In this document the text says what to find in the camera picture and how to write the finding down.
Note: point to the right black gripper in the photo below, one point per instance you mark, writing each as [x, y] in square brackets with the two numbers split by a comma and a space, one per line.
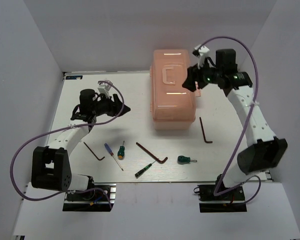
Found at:
[193, 75]

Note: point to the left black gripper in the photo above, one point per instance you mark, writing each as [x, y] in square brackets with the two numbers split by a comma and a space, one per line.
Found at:
[116, 107]

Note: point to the pink plastic toolbox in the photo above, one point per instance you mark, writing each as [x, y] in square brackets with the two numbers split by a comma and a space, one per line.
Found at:
[172, 106]

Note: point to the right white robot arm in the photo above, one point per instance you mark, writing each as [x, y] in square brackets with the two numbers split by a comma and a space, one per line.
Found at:
[264, 149]

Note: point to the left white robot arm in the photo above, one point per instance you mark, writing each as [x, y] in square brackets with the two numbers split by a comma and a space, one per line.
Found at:
[51, 168]

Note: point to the large dark hex key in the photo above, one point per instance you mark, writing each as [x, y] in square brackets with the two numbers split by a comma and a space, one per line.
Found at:
[151, 154]

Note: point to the green orange stubby screwdriver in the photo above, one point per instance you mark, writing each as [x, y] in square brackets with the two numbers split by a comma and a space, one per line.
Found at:
[121, 151]

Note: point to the left blue table label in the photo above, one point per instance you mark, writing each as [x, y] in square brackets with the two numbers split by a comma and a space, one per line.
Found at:
[74, 77]

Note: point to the black green precision screwdriver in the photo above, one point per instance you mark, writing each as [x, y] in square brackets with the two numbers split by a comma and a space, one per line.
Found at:
[143, 170]

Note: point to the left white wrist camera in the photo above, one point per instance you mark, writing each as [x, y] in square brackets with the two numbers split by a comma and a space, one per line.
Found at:
[104, 87]

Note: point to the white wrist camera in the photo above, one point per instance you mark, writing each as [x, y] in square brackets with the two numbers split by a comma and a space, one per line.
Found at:
[104, 87]
[201, 52]

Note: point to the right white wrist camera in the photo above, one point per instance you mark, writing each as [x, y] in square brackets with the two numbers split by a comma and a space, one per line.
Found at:
[201, 52]

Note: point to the blue handled screwdriver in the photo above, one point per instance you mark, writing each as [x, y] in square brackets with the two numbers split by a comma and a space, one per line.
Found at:
[109, 150]

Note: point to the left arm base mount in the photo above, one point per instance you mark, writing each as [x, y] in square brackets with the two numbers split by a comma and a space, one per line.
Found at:
[93, 201]

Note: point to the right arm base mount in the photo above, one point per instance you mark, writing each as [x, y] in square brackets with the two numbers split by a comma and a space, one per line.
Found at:
[230, 202]

